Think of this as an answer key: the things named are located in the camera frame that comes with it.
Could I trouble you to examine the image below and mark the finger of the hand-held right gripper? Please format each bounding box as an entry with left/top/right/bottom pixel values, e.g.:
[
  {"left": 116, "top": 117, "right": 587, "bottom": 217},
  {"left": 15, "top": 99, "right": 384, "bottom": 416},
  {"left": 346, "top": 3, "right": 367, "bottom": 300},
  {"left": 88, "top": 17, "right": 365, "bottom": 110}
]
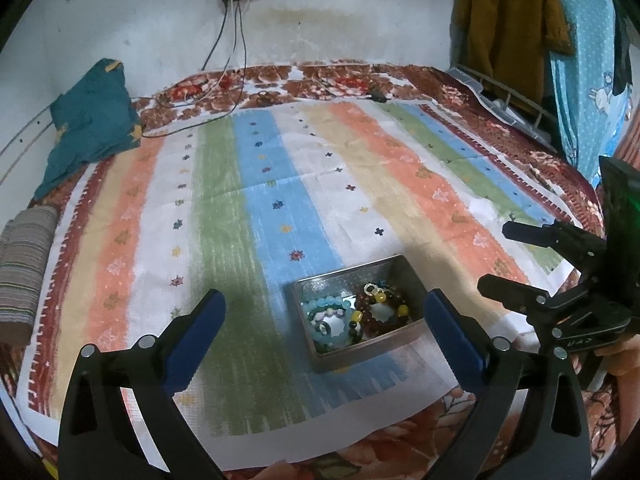
[
  {"left": 477, "top": 274, "right": 607, "bottom": 322},
  {"left": 502, "top": 219, "right": 607, "bottom": 272}
]

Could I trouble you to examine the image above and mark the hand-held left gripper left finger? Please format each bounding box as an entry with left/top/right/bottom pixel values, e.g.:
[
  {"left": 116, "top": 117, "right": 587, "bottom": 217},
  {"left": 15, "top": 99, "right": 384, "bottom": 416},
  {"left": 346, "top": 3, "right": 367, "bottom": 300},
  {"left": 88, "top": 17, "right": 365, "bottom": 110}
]
[{"left": 57, "top": 288, "right": 227, "bottom": 480}]

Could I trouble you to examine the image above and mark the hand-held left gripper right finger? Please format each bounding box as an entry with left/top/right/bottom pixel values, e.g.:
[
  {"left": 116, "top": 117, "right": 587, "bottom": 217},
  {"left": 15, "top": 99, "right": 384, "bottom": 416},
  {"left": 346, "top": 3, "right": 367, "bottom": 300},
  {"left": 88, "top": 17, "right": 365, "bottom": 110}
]
[{"left": 424, "top": 288, "right": 592, "bottom": 480}]

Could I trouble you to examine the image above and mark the dark red bead bracelet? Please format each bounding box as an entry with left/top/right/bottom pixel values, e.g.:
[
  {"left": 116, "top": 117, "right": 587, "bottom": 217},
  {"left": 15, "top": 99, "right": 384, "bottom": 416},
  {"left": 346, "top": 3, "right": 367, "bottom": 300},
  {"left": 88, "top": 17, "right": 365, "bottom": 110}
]
[{"left": 349, "top": 284, "right": 412, "bottom": 343}]

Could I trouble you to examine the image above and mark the metal tin box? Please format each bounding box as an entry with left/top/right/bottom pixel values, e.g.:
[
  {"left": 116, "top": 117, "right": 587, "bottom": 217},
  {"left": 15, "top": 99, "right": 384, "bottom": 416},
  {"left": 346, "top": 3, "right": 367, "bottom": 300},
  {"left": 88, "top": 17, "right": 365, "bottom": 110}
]
[{"left": 292, "top": 254, "right": 431, "bottom": 374}]

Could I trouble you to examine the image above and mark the light blue bead bracelet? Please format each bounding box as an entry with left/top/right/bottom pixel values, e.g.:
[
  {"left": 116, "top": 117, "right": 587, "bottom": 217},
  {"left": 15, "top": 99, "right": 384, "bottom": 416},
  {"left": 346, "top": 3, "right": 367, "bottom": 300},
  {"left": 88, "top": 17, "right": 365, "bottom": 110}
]
[{"left": 303, "top": 296, "right": 355, "bottom": 348}]

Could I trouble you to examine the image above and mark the person's right hand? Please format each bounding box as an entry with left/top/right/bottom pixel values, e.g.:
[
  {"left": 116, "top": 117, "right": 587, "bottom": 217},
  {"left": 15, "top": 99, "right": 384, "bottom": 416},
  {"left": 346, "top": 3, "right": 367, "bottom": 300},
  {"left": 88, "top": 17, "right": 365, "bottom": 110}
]
[{"left": 596, "top": 333, "right": 640, "bottom": 380}]

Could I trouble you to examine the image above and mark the blue dotted printed cloth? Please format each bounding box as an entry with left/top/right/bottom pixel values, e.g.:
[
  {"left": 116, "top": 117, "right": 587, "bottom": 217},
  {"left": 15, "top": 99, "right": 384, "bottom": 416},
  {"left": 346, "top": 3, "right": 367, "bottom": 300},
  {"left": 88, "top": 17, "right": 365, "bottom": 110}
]
[{"left": 546, "top": 0, "right": 637, "bottom": 187}]

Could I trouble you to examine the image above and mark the striped pastel mat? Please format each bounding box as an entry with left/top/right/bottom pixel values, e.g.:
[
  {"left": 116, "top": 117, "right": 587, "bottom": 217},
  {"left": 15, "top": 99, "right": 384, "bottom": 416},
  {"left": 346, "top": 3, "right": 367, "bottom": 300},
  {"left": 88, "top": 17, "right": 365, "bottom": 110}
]
[{"left": 15, "top": 97, "right": 578, "bottom": 461}]

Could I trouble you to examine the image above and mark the grey striped rolled cloth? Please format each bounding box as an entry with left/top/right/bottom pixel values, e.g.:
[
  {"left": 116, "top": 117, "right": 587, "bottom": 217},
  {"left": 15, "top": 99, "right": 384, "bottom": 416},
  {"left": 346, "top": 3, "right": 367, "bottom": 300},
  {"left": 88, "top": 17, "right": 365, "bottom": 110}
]
[{"left": 0, "top": 206, "right": 62, "bottom": 347}]

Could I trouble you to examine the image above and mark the dark hanging garment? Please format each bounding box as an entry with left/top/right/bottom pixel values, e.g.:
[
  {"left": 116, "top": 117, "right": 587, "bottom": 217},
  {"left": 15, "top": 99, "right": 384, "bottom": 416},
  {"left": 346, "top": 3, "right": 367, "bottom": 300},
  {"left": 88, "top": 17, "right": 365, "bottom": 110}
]
[{"left": 611, "top": 0, "right": 637, "bottom": 97}]

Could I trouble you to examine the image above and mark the mustard yellow garment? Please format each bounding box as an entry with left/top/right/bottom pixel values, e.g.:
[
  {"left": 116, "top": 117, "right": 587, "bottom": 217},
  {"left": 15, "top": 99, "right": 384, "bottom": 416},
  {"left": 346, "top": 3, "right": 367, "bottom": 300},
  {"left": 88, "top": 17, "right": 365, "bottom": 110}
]
[{"left": 451, "top": 0, "right": 574, "bottom": 97}]

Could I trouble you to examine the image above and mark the teal cloth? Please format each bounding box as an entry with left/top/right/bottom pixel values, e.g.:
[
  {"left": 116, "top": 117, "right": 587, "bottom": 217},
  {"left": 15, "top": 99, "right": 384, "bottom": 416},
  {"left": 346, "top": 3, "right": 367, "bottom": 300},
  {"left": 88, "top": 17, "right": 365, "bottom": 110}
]
[{"left": 34, "top": 58, "right": 144, "bottom": 202}]

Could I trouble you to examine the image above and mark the white wire rack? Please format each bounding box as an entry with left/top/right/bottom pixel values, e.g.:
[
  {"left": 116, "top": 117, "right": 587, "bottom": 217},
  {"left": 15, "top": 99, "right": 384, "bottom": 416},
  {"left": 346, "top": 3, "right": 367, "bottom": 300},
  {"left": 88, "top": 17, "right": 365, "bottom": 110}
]
[{"left": 446, "top": 62, "right": 567, "bottom": 147}]

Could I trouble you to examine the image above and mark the thin dark cable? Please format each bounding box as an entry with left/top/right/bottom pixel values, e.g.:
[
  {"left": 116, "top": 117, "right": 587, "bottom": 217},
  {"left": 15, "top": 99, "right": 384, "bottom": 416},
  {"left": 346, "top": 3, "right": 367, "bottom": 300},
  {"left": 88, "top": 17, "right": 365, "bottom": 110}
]
[{"left": 232, "top": 2, "right": 247, "bottom": 63}]

